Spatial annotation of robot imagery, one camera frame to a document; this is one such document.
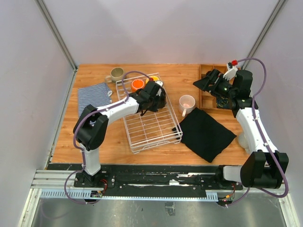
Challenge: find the aluminium rail frame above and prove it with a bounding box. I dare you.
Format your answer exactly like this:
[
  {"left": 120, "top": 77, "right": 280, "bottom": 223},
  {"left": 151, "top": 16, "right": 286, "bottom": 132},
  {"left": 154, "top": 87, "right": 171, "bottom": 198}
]
[{"left": 30, "top": 169, "right": 291, "bottom": 201}]

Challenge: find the orange mug black handle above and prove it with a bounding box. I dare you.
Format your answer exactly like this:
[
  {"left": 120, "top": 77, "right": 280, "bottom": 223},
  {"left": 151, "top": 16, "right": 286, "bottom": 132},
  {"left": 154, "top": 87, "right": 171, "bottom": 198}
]
[{"left": 131, "top": 79, "right": 145, "bottom": 92}]

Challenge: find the rolled green blue tie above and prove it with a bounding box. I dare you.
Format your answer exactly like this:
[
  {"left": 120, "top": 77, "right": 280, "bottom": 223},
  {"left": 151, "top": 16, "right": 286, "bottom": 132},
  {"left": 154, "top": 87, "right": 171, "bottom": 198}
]
[{"left": 216, "top": 97, "right": 230, "bottom": 109}]

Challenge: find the black faceted mug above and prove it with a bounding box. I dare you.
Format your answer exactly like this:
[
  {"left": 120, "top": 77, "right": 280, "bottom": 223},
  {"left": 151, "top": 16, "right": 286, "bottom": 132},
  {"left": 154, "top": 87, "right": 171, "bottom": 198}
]
[{"left": 156, "top": 88, "right": 166, "bottom": 109}]

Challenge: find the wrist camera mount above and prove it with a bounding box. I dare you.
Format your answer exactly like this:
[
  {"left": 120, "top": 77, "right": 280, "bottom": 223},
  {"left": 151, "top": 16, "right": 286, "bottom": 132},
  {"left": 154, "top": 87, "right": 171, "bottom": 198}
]
[
  {"left": 223, "top": 60, "right": 238, "bottom": 81},
  {"left": 145, "top": 78, "right": 163, "bottom": 87}
]

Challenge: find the wooden compartment organizer box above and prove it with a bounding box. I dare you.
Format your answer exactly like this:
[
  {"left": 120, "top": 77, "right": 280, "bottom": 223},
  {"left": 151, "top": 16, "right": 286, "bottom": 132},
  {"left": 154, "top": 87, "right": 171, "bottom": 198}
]
[{"left": 198, "top": 64, "right": 237, "bottom": 113}]

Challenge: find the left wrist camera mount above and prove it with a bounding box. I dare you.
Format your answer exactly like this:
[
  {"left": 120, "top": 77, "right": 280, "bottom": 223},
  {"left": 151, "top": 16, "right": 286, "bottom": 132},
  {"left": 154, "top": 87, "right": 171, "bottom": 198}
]
[{"left": 145, "top": 78, "right": 163, "bottom": 87}]

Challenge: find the yellow mug black handle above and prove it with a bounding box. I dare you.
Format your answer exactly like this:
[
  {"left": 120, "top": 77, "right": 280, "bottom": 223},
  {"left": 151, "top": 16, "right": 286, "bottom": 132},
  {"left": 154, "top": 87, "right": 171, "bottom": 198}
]
[{"left": 149, "top": 75, "right": 160, "bottom": 81}]

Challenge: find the blue striped cloth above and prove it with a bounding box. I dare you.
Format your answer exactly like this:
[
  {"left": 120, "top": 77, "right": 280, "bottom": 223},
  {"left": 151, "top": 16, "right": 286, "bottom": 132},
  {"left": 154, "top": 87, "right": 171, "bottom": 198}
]
[{"left": 78, "top": 82, "right": 113, "bottom": 117}]

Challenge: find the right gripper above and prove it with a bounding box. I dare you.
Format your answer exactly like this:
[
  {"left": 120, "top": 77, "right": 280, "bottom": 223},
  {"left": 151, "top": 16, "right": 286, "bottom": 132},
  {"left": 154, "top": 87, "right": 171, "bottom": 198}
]
[{"left": 193, "top": 69, "right": 236, "bottom": 99}]

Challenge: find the light grey mug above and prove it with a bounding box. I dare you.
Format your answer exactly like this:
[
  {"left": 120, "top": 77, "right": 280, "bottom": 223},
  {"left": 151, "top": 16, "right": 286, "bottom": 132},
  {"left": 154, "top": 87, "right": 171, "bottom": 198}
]
[{"left": 237, "top": 132, "right": 250, "bottom": 154}]

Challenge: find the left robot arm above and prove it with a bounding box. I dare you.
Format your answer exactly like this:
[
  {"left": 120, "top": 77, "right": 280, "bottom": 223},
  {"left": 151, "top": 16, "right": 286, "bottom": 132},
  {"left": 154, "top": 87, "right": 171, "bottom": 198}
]
[{"left": 73, "top": 80, "right": 166, "bottom": 187}]

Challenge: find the beige stoneware mug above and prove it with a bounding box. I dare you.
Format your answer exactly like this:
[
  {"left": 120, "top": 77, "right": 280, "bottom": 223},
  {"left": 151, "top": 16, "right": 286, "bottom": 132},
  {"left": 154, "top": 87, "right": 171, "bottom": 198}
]
[{"left": 105, "top": 67, "right": 125, "bottom": 83}]

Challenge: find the white pink mug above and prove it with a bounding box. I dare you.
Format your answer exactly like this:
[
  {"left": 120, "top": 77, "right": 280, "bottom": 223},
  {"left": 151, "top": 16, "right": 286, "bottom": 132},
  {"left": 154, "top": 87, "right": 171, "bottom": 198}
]
[{"left": 178, "top": 95, "right": 196, "bottom": 117}]

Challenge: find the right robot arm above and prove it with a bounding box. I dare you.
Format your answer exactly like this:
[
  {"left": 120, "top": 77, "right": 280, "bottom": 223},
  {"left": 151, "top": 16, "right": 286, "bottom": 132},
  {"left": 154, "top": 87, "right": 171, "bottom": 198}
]
[{"left": 193, "top": 69, "right": 289, "bottom": 189}]

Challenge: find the white wire dish rack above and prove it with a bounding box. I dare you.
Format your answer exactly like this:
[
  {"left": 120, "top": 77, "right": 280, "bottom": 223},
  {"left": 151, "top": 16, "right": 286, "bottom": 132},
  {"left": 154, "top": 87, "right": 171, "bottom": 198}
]
[{"left": 115, "top": 72, "right": 184, "bottom": 154}]

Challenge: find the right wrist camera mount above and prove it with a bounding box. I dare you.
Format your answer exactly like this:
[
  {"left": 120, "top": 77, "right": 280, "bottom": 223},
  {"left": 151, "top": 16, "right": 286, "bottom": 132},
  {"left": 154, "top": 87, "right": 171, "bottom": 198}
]
[{"left": 223, "top": 60, "right": 238, "bottom": 81}]

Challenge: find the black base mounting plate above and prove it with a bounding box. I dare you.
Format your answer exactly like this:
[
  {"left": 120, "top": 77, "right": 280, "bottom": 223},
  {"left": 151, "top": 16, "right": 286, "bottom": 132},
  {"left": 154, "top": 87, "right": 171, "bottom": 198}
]
[{"left": 74, "top": 165, "right": 243, "bottom": 198}]

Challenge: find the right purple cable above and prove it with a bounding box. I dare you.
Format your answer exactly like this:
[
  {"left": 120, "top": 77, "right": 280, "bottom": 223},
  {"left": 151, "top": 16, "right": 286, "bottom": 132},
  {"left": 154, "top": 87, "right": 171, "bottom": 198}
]
[{"left": 221, "top": 58, "right": 289, "bottom": 208}]

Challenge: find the black cloth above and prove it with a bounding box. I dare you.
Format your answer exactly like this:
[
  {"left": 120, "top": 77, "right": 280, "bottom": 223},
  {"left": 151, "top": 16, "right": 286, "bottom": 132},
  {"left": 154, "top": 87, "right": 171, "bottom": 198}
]
[{"left": 172, "top": 108, "right": 236, "bottom": 163}]

